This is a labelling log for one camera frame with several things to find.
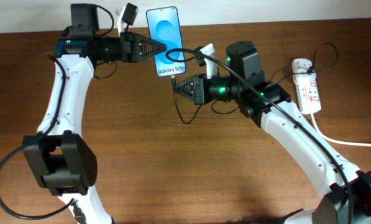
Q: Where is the white power strip cord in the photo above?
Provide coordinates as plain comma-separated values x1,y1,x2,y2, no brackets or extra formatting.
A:
308,113,371,149

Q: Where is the blue screen Galaxy smartphone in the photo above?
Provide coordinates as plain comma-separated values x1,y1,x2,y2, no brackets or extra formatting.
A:
146,6,186,77

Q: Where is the white power strip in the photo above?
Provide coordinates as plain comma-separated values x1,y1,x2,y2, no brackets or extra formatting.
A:
293,73,321,114

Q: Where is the white USB charger plug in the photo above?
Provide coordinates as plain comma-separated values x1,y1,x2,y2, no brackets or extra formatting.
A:
291,58,316,81

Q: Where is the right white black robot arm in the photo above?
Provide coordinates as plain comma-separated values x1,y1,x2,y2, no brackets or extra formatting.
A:
173,41,371,223

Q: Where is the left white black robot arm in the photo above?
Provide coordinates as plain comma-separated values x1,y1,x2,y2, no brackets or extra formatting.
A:
22,3,166,223

